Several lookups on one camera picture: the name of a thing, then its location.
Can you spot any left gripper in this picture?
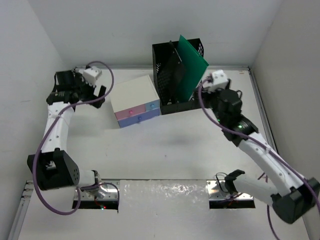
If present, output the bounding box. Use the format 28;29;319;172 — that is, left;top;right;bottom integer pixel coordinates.
71;73;105;109

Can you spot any pink drawer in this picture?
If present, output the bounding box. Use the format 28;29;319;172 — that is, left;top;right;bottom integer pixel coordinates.
114;104;146;120

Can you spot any white drawer cabinet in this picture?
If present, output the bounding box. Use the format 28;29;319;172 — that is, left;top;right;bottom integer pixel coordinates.
110;75;160;115

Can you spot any purple wide drawer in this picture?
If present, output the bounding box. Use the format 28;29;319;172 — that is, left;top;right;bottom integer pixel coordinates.
118;108;161;128

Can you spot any green notebook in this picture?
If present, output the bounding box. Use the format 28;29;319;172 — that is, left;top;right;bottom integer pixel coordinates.
176;35;209;103

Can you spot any light blue small drawer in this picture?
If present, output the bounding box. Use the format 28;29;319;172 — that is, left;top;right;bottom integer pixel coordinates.
145;99;160;112

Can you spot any black mesh file organizer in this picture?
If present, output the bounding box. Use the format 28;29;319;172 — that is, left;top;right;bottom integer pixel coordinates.
152;41;200;115

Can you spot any black clipboard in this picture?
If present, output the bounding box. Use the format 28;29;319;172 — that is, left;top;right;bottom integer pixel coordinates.
161;40;186;105

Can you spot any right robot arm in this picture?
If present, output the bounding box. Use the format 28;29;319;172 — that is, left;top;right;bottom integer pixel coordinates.
198;79;320;224

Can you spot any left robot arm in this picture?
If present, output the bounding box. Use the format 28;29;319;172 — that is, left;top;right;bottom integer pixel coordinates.
35;66;104;191

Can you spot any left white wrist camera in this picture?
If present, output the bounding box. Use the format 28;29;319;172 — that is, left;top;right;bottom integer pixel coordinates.
82;66;102;87

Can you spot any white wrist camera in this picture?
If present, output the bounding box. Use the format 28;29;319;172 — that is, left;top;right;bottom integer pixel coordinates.
208;69;229;93
82;66;102;87

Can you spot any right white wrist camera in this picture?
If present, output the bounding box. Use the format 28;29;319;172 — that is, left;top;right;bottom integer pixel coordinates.
208;69;229;93

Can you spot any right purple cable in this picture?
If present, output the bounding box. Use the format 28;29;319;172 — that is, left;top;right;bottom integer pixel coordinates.
197;77;318;240

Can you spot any purple cable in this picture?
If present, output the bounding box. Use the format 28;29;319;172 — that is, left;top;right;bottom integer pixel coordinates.
197;77;318;240
32;61;116;216

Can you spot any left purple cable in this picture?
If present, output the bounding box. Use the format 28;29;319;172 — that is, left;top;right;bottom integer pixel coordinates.
32;61;116;216

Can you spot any aluminium table frame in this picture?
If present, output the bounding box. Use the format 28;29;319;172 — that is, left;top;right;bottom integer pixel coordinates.
7;65;300;240

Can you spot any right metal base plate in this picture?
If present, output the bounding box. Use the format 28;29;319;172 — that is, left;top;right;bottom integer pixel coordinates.
206;179;254;202

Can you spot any metal base plate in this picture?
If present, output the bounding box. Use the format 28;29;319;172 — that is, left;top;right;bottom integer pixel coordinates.
79;179;120;201
206;179;254;202

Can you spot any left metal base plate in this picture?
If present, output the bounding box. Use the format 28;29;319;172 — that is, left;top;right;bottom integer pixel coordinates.
79;179;120;201

